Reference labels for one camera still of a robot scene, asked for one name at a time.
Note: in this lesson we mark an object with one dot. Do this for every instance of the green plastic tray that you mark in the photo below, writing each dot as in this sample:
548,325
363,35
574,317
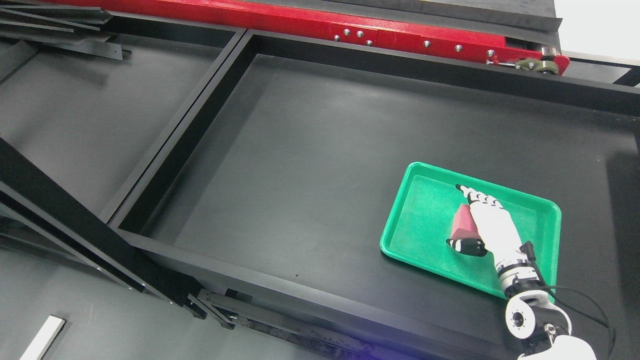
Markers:
422,217

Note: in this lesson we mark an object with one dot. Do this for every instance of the white standing desk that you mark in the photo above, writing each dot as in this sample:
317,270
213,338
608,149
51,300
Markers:
44,338

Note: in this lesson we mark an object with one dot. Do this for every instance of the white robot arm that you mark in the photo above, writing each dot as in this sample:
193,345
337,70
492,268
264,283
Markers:
544,329

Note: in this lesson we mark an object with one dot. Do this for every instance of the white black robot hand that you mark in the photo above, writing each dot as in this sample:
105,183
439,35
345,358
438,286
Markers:
500,238

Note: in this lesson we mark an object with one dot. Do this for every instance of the black metal shelf rack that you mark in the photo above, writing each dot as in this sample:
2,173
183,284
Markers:
268,164

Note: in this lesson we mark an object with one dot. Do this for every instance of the pink foam block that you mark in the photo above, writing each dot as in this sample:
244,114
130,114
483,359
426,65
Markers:
463,225

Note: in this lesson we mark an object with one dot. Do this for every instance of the red conveyor frame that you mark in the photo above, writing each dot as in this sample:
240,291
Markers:
445,42

